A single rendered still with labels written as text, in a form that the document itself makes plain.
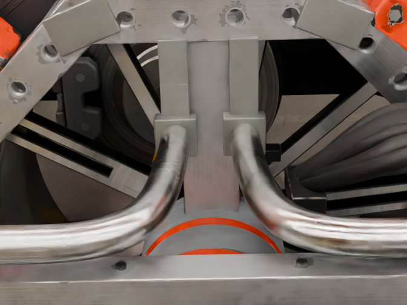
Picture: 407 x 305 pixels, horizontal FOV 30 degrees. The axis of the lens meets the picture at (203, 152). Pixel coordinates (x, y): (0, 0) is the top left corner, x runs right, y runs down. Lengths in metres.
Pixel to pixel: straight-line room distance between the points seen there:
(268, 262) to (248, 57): 0.19
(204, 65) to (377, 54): 0.14
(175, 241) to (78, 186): 2.09
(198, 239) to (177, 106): 0.12
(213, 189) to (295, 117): 2.58
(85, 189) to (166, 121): 2.10
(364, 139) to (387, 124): 0.02
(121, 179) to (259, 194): 0.29
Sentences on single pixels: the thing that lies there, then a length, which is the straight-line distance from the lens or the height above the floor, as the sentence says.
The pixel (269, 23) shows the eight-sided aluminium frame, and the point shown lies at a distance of 0.62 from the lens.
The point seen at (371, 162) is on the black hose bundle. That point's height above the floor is 1.02.
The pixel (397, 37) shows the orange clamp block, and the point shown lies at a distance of 0.64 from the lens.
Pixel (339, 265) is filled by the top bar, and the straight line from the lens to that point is 0.51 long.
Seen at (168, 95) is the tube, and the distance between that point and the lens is 0.64.
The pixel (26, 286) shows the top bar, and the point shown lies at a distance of 0.52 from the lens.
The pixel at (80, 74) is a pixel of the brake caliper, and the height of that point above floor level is 0.89.
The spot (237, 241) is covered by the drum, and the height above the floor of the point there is 0.92.
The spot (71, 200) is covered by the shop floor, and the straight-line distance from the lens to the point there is 2.67.
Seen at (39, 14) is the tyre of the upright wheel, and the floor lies 1.08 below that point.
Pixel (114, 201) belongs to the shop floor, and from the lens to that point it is 2.63.
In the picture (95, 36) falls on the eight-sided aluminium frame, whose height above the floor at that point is 1.09.
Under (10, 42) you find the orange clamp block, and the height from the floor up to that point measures 1.07.
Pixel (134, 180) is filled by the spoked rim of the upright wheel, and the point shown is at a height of 0.90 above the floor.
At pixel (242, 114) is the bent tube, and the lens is 0.64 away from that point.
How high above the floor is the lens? 1.27
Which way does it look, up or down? 25 degrees down
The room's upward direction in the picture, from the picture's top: 2 degrees counter-clockwise
